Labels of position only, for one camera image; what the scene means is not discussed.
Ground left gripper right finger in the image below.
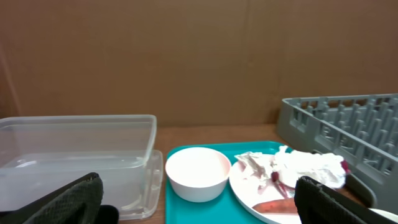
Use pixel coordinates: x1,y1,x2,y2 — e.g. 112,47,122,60
294,176,395,224

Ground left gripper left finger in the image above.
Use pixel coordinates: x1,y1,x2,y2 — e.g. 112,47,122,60
1,172,103,224

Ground red foil wrapper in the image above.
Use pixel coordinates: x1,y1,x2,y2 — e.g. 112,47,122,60
271,160,351,199

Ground white napkin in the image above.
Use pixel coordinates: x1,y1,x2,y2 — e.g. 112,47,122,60
235,145,347,189

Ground white bowl with residue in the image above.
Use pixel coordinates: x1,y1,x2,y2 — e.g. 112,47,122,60
165,147,232,203

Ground grey dishwasher rack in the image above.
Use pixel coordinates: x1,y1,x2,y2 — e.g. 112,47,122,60
277,94,397,213

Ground orange carrot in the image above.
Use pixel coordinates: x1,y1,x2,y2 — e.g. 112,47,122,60
252,198,297,214

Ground clear plastic bin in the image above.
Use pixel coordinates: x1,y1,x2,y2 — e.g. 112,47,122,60
1,115,163,220

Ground white round plate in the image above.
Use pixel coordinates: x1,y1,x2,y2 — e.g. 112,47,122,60
229,152,301,224

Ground teal serving tray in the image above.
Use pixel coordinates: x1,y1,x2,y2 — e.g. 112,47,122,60
165,141,300,224

